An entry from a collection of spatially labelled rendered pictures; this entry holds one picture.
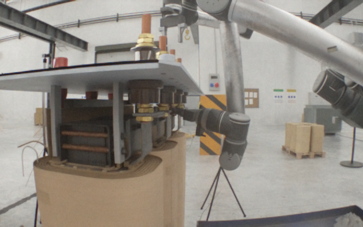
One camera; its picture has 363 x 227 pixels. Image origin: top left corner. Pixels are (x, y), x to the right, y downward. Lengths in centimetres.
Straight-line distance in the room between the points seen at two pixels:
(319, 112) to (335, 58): 921
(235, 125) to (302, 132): 483
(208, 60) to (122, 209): 565
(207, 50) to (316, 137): 349
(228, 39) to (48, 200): 105
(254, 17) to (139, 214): 82
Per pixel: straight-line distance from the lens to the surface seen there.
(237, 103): 124
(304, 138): 590
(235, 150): 114
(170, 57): 60
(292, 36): 98
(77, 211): 81
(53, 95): 90
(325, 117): 1033
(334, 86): 195
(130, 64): 42
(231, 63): 122
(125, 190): 73
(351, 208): 104
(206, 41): 631
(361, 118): 202
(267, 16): 98
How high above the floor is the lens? 129
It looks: 1 degrees down
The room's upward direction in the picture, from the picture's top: straight up
